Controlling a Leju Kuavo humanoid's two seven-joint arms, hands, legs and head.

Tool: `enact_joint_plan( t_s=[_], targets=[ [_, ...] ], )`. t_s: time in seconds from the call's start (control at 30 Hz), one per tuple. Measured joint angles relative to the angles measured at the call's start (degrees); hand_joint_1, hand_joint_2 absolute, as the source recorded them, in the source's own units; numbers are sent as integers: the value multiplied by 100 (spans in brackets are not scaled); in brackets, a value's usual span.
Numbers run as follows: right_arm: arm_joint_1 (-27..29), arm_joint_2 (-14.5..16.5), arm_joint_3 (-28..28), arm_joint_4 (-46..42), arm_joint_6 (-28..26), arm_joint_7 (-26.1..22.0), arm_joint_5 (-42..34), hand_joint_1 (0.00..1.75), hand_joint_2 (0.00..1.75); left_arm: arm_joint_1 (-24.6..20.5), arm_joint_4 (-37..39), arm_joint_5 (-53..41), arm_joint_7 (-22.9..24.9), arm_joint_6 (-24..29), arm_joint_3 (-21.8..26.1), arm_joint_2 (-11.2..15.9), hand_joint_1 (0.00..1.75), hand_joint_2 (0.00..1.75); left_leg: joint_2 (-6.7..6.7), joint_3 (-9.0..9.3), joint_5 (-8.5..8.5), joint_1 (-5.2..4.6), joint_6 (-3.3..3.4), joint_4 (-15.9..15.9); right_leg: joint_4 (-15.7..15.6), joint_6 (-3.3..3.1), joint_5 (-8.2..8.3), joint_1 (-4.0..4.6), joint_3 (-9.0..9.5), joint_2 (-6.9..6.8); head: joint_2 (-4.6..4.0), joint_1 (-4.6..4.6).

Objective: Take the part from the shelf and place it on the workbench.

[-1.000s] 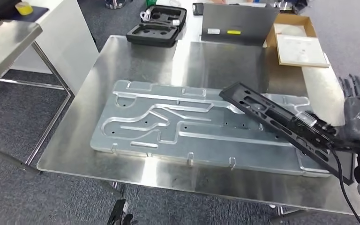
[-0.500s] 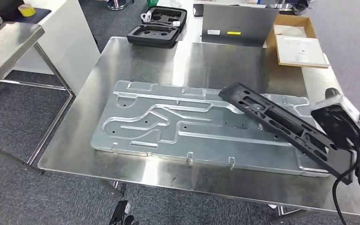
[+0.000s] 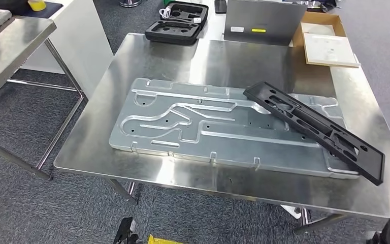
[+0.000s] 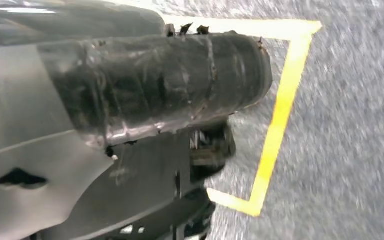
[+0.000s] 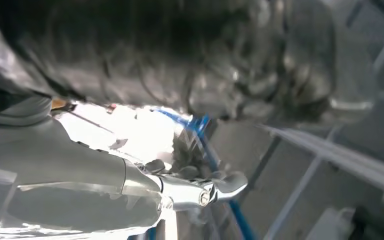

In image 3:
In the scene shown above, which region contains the black plastic car panel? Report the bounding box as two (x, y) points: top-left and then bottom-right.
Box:
(243, 80), (386, 187)

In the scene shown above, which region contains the black plastic tray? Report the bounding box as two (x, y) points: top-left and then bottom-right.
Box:
(144, 1), (210, 46)

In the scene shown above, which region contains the white cabinet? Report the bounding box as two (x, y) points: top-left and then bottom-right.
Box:
(20, 0), (115, 98)

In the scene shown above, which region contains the grey laptop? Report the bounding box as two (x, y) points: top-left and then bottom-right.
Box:
(223, 0), (308, 46)

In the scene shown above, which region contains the small black device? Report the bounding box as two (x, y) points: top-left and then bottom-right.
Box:
(214, 0), (228, 14)

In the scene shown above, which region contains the small stainless steel workbench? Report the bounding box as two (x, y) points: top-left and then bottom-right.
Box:
(0, 15), (88, 181)

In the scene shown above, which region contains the black robot left foot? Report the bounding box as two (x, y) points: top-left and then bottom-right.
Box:
(113, 217), (139, 244)

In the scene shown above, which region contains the yellow tape roll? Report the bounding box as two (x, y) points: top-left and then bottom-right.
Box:
(27, 0), (47, 12)

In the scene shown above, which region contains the white flat board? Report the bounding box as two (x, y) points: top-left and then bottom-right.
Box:
(302, 33), (360, 67)

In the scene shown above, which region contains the cardboard box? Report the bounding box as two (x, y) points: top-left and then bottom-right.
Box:
(292, 11), (361, 69)

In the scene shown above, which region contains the yellow floor tape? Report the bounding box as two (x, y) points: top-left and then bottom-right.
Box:
(147, 234), (185, 244)

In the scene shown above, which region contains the dark blue mat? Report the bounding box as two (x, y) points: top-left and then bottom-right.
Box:
(21, 2), (64, 19)

